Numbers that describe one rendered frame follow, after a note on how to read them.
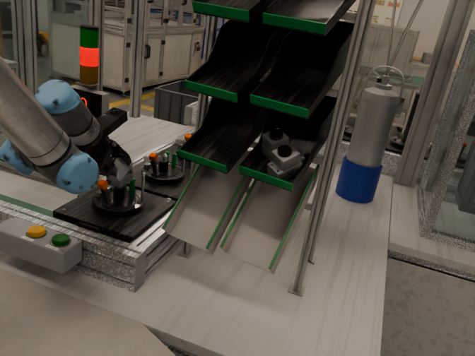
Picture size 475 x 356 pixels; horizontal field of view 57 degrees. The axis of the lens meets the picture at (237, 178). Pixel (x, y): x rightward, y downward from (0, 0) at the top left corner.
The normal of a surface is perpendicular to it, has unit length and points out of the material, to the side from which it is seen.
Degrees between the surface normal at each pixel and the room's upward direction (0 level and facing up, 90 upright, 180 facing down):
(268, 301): 0
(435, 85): 90
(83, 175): 92
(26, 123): 99
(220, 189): 45
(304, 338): 0
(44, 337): 0
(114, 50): 90
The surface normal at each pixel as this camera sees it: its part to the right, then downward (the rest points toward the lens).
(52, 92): -0.13, -0.44
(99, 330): 0.14, -0.91
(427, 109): -0.33, 0.33
